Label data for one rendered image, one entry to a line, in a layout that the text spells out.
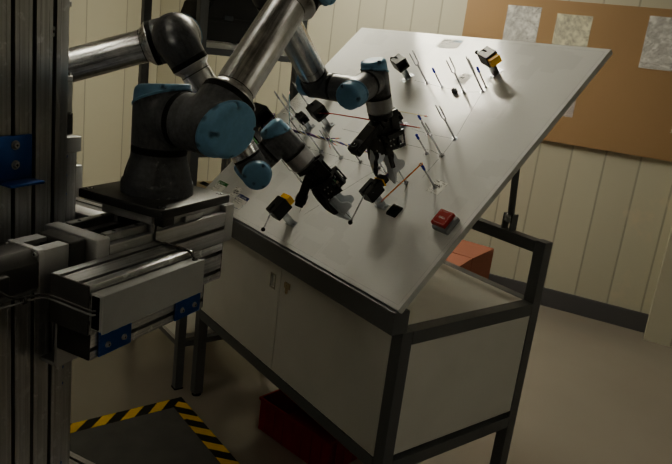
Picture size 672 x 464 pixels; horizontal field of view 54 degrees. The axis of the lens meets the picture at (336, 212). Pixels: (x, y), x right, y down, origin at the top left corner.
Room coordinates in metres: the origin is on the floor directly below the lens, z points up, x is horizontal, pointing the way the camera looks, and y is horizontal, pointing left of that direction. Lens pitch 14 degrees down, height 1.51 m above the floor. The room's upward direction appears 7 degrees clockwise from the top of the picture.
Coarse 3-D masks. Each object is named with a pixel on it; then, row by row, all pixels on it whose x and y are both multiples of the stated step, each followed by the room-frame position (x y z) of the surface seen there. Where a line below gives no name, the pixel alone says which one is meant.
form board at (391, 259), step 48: (384, 48) 2.70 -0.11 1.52; (432, 48) 2.52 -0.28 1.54; (480, 48) 2.37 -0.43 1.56; (528, 48) 2.23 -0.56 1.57; (576, 48) 2.11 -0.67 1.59; (432, 96) 2.27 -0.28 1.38; (480, 96) 2.15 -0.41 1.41; (528, 96) 2.03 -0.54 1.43; (576, 96) 1.95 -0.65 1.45; (336, 144) 2.32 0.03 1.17; (432, 144) 2.06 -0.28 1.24; (480, 144) 1.96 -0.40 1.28; (528, 144) 1.86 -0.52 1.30; (240, 192) 2.37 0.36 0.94; (288, 192) 2.23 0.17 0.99; (384, 192) 1.98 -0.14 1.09; (480, 192) 1.79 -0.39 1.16; (288, 240) 2.02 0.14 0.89; (336, 240) 1.91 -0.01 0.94; (384, 240) 1.81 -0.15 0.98; (432, 240) 1.73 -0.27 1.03; (384, 288) 1.66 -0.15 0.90
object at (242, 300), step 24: (240, 264) 2.27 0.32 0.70; (264, 264) 2.14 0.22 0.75; (216, 288) 2.40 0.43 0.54; (240, 288) 2.25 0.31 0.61; (264, 288) 2.13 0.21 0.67; (216, 312) 2.38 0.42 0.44; (240, 312) 2.24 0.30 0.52; (264, 312) 2.12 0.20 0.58; (240, 336) 2.23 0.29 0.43; (264, 336) 2.11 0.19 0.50; (264, 360) 2.09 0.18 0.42
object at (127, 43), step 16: (128, 32) 1.74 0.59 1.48; (144, 32) 1.71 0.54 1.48; (80, 48) 1.71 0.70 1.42; (96, 48) 1.70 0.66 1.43; (112, 48) 1.70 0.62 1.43; (128, 48) 1.71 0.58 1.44; (144, 48) 1.71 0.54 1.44; (80, 64) 1.69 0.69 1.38; (96, 64) 1.70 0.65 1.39; (112, 64) 1.71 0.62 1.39; (128, 64) 1.73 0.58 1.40; (160, 64) 1.75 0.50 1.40; (80, 80) 1.73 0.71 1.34
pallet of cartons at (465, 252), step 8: (464, 240) 4.13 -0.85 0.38; (456, 248) 3.92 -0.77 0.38; (464, 248) 3.94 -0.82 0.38; (472, 248) 3.96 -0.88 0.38; (480, 248) 3.99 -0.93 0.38; (488, 248) 4.01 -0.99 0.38; (448, 256) 3.73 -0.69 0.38; (456, 256) 3.75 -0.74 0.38; (464, 256) 3.77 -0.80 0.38; (472, 256) 3.79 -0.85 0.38; (480, 256) 3.85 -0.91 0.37; (488, 256) 3.96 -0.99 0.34; (456, 264) 3.59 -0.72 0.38; (464, 264) 3.63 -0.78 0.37; (472, 264) 3.76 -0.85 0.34; (480, 264) 3.87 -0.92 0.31; (488, 264) 3.98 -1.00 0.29; (480, 272) 3.89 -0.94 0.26; (488, 272) 4.01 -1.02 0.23
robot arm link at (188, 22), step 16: (176, 16) 1.65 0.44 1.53; (160, 32) 1.62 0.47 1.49; (176, 32) 1.61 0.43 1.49; (192, 32) 1.64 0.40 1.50; (160, 48) 1.62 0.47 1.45; (176, 48) 1.60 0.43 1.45; (192, 48) 1.61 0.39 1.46; (176, 64) 1.60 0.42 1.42; (192, 64) 1.60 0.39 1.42; (208, 64) 1.65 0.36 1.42; (192, 80) 1.62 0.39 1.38; (256, 144) 1.67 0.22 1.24; (240, 160) 1.64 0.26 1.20; (256, 160) 1.64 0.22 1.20; (256, 176) 1.62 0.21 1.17
